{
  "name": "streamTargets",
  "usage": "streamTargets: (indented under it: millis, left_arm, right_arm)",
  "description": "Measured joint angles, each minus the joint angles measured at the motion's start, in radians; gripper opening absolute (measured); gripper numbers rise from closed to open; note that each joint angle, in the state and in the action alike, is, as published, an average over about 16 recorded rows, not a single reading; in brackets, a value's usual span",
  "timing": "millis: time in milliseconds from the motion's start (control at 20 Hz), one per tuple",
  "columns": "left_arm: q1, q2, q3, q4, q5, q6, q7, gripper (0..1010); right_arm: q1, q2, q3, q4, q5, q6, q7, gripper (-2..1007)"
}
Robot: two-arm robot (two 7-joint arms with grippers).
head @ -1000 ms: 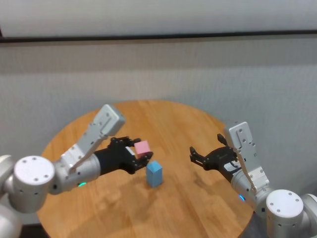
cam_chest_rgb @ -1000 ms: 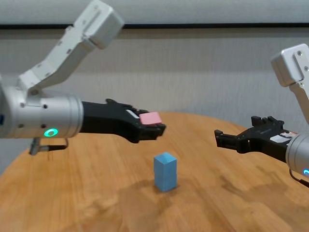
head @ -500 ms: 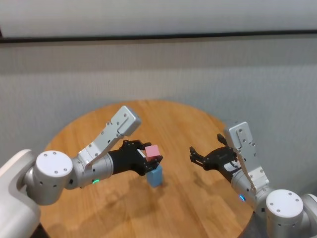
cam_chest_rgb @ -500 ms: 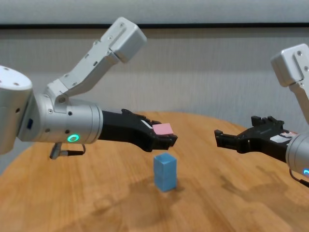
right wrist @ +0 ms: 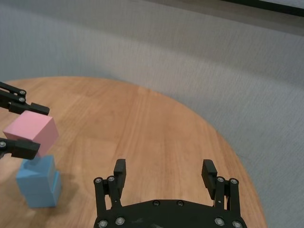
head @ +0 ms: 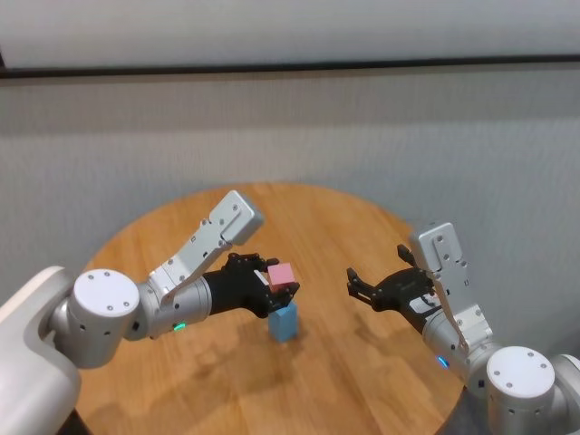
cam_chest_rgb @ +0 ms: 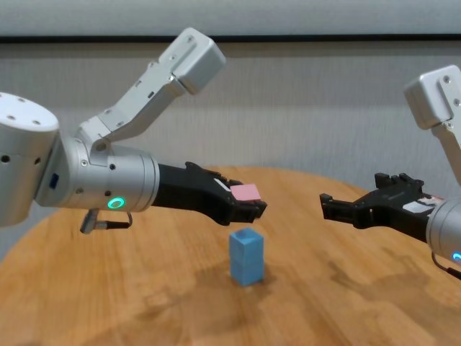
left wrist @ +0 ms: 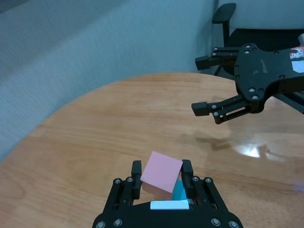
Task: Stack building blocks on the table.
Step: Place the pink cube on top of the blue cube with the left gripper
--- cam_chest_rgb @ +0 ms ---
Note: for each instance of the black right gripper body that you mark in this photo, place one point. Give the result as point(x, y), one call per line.
point(396, 210)

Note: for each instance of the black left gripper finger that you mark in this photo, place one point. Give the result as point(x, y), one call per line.
point(248, 210)
point(224, 178)

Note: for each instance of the pink building block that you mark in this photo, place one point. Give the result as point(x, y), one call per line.
point(245, 192)

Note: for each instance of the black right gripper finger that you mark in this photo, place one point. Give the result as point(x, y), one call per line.
point(338, 209)
point(398, 182)

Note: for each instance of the black wall strip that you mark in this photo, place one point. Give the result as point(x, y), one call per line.
point(72, 39)

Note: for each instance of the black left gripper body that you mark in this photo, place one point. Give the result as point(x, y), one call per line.
point(191, 194)

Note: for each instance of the blue building block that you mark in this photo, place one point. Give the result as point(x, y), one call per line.
point(248, 272)
point(246, 245)

